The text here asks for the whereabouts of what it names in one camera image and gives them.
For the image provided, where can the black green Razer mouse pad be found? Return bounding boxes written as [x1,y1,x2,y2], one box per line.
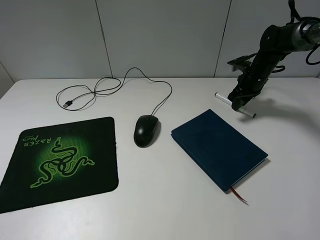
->
[0,117,119,213]

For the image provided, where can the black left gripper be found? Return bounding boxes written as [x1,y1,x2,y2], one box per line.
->
[227,59,267,111]

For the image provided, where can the black wired computer mouse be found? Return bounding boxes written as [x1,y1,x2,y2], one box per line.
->
[133,115,159,148]

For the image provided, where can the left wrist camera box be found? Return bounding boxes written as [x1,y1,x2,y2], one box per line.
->
[227,53,256,73]

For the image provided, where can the black mouse USB cable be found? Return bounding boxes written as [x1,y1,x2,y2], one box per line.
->
[56,67,173,117]

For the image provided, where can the white marker pen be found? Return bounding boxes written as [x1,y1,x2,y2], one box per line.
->
[214,92,257,118]

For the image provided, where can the dark blue hardcover notebook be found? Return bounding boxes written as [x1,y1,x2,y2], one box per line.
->
[171,109,268,204]

